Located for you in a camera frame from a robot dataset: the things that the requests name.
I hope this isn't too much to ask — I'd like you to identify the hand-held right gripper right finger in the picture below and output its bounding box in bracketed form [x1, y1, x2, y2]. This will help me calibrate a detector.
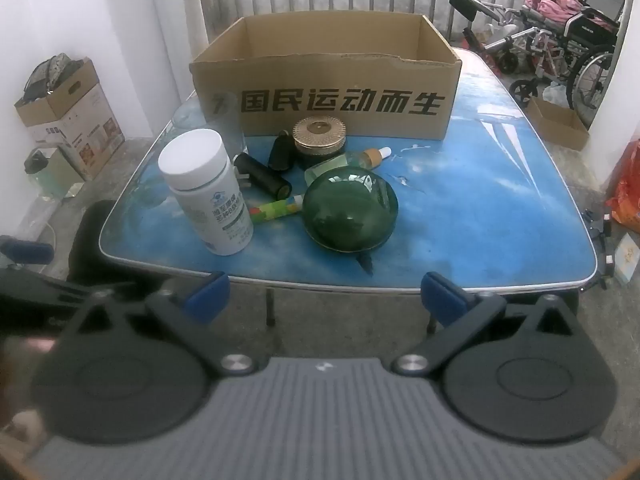
[390, 271, 576, 376]

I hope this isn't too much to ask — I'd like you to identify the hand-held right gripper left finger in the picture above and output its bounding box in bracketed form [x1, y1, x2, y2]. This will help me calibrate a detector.
[67, 271, 257, 377]

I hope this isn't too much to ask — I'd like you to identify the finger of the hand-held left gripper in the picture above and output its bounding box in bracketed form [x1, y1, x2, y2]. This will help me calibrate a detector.
[0, 240, 138, 333]

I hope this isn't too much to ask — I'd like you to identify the white pill bottle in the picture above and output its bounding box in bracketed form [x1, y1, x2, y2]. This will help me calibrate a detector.
[158, 129, 255, 257]

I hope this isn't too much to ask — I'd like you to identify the green glue stick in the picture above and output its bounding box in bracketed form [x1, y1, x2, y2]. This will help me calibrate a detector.
[250, 194, 307, 223]

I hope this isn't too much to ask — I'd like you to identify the green glass dome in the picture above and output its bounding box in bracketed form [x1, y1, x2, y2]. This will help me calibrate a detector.
[302, 169, 400, 253]

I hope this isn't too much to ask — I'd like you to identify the black cylinder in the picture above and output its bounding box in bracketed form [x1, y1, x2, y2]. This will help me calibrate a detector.
[233, 152, 292, 200]

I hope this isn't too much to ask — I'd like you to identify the green dropper bottle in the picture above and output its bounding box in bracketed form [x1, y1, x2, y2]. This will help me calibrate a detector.
[305, 147, 393, 186]

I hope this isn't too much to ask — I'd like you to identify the black oval case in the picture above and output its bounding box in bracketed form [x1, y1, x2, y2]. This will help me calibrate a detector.
[268, 129, 293, 172]

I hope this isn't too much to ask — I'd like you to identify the gold lid cosmetic jar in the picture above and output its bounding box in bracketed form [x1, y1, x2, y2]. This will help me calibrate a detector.
[292, 115, 348, 171]

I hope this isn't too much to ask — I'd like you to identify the large printed cardboard box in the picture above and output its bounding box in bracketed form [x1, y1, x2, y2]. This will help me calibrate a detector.
[189, 14, 463, 142]

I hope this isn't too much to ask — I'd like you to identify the person's left hand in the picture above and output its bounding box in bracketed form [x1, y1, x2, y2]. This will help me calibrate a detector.
[0, 335, 56, 456]

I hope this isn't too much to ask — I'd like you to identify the green water jug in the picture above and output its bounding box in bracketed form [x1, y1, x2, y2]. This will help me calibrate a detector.
[24, 147, 83, 201]

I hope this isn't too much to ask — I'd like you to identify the small colourful printed cardboard box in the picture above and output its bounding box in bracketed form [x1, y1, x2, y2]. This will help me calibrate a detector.
[14, 56, 126, 182]

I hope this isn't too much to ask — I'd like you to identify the black power strip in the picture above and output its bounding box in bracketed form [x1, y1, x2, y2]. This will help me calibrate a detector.
[582, 210, 617, 291]

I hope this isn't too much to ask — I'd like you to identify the grey patterned bag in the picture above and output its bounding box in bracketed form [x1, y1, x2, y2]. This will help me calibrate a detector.
[22, 53, 83, 98]

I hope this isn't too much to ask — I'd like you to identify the open brown cardboard box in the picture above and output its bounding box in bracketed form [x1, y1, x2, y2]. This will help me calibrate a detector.
[527, 96, 592, 152]

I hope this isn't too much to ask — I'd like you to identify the red shopping bag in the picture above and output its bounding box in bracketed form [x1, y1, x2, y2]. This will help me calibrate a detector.
[606, 140, 640, 233]

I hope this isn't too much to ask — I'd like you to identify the silver wheelchair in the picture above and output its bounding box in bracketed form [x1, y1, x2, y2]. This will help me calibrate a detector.
[446, 0, 568, 102]

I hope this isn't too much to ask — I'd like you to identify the white pipe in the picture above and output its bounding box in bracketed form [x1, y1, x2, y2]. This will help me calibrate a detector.
[186, 0, 210, 61]

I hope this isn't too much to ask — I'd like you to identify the black wheelchair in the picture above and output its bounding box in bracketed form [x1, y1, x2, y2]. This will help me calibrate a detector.
[562, 0, 628, 111]

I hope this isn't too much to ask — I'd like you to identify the pink clothes pile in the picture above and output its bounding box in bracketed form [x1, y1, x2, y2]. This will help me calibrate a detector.
[530, 0, 589, 24]

